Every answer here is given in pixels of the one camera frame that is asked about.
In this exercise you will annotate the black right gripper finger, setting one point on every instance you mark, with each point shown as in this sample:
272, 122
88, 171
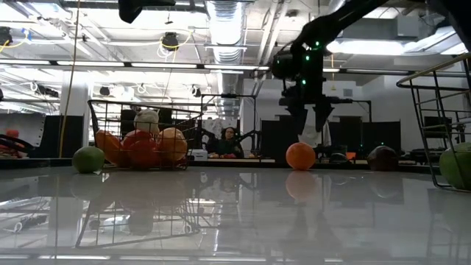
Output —
298, 117
322, 117

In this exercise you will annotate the white garlic bulb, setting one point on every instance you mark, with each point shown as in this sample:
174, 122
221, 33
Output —
146, 120

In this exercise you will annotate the orange ribbed tomato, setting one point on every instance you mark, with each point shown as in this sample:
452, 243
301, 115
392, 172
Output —
135, 135

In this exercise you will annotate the orange bell pepper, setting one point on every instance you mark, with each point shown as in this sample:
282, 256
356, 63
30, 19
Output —
171, 143

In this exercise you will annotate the green lime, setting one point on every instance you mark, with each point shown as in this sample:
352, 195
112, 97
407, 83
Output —
450, 165
88, 159

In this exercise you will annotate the small orange pepper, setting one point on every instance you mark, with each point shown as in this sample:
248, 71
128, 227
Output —
108, 147

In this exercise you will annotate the red bell pepper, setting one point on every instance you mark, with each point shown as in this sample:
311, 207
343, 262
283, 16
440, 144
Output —
145, 156

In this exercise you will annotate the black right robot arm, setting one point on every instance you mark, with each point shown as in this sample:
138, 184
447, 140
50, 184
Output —
331, 25

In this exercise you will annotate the orange fruit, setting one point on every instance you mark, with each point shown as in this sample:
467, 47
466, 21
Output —
300, 156

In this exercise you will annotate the black ceiling dome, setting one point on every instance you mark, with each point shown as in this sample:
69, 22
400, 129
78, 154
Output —
170, 41

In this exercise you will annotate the dark purple fruit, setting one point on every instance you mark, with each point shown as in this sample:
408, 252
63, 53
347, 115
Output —
382, 158

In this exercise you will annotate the person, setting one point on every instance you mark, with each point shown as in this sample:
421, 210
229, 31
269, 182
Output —
226, 143

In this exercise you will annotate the ceiling light panel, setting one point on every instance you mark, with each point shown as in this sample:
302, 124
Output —
364, 47

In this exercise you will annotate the small white box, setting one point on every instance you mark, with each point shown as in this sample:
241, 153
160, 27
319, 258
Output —
198, 154

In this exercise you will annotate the black partition wall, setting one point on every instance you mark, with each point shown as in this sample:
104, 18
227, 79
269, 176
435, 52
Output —
368, 136

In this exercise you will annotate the black frame rig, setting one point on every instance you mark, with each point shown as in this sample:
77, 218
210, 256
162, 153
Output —
228, 95

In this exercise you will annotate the silver ceiling duct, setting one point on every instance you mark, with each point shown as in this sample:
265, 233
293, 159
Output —
225, 29

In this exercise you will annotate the black metal table frame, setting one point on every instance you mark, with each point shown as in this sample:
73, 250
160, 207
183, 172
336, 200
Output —
44, 163

